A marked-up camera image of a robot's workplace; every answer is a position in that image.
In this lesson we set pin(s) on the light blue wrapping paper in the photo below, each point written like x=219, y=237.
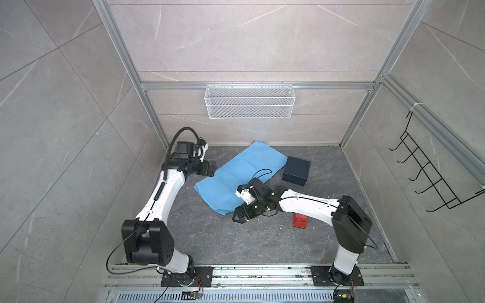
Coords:
x=219, y=192

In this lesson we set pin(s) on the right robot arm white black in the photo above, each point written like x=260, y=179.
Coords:
x=350, y=222

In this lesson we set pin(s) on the dark navy gift box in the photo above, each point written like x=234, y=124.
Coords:
x=296, y=171

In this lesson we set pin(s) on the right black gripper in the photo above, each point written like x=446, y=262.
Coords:
x=245, y=207

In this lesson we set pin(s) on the red tape dispenser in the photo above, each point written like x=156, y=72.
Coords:
x=300, y=221

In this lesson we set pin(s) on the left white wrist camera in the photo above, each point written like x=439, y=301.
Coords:
x=202, y=147

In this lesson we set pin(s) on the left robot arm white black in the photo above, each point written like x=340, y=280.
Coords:
x=146, y=238

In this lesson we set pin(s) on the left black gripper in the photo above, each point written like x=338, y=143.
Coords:
x=205, y=172

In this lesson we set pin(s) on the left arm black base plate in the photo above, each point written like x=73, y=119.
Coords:
x=194, y=277

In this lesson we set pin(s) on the white wire mesh basket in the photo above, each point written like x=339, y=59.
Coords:
x=249, y=101

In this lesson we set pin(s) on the black wire hook rack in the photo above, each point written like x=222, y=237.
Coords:
x=436, y=182

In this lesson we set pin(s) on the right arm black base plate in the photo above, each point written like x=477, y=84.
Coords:
x=326, y=276

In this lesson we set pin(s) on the aluminium mounting rail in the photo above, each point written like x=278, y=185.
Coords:
x=264, y=283

